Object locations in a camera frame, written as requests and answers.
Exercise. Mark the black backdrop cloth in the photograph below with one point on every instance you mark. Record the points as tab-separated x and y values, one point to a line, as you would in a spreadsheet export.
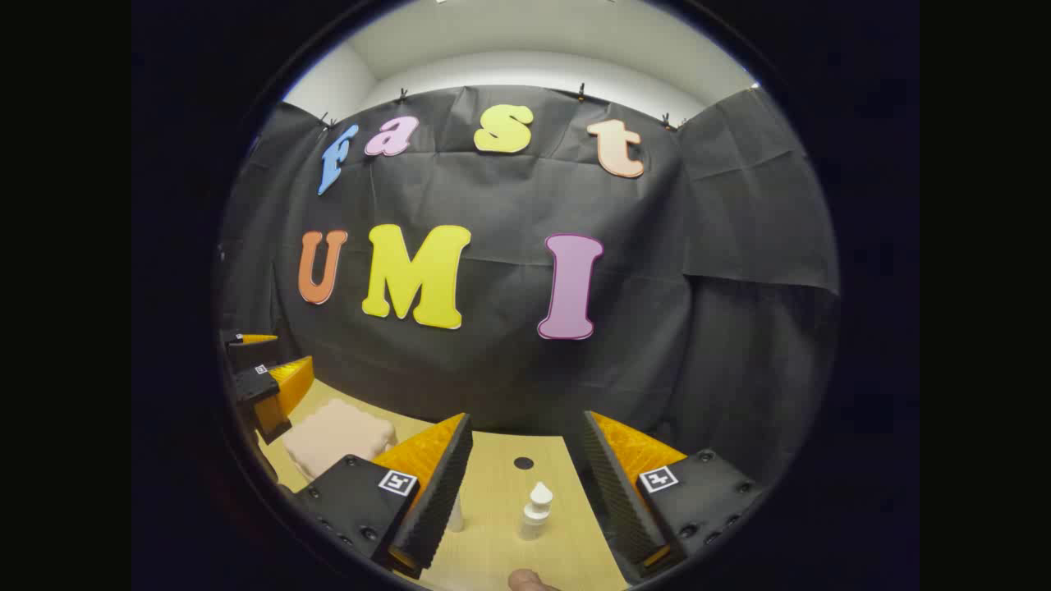
493	361

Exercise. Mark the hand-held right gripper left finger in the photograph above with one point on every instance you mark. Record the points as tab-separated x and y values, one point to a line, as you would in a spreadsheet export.
439	509

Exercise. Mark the beige suitcase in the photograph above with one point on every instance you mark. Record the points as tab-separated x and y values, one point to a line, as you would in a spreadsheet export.
337	439

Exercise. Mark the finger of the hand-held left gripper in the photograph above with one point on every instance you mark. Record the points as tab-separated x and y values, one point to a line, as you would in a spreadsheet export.
256	386
234	337

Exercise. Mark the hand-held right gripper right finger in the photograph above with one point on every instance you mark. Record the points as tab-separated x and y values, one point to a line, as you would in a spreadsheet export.
620	501

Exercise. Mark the white pointed-cap pump bottle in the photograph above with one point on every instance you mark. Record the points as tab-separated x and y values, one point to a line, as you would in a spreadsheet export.
537	513

